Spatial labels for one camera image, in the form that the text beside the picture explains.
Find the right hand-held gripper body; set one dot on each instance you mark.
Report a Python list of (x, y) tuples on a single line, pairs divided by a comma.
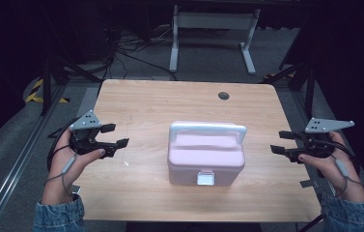
[(324, 125)]

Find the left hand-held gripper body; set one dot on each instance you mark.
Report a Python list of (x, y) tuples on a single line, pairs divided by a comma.
[(86, 121)]

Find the person's right hand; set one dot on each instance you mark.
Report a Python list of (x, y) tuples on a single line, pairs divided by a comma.
[(332, 170)]

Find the person's left hand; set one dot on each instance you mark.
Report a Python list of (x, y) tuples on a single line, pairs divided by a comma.
[(62, 174)]

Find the black tripod stand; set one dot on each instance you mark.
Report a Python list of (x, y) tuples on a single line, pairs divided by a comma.
[(310, 90), (46, 87)]

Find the yellow and black hazard tape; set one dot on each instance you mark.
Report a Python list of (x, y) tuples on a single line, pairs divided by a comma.
[(36, 85)]

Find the black round table grommet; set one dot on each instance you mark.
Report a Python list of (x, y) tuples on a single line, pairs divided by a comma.
[(223, 95)]

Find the metal floor rail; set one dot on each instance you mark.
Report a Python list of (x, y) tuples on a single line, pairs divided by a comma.
[(15, 167)]

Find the white metal stand frame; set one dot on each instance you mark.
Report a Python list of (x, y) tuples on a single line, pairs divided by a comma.
[(173, 48)]

